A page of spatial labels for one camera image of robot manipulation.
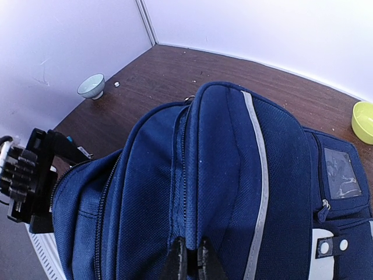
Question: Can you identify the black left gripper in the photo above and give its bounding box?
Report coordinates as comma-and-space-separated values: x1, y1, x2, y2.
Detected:
5, 128, 93, 233

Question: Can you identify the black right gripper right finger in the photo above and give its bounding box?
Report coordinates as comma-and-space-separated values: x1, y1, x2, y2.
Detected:
197, 237, 228, 280

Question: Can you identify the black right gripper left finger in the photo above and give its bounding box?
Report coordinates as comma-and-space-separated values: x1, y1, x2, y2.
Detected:
161, 237, 188, 280

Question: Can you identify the navy blue student backpack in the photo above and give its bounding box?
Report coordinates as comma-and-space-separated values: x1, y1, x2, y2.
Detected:
52, 82, 372, 279

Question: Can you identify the pale green ceramic bowl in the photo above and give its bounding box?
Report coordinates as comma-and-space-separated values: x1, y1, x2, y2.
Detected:
77, 73, 105, 100

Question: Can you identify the lime green bowl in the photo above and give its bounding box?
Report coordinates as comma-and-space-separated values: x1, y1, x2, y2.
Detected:
351, 101, 373, 145

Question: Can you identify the front aluminium rail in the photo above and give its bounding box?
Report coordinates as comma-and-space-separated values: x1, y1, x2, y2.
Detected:
28, 232, 66, 280

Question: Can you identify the left aluminium frame post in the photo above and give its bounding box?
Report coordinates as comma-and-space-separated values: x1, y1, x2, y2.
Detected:
135, 0, 159, 47

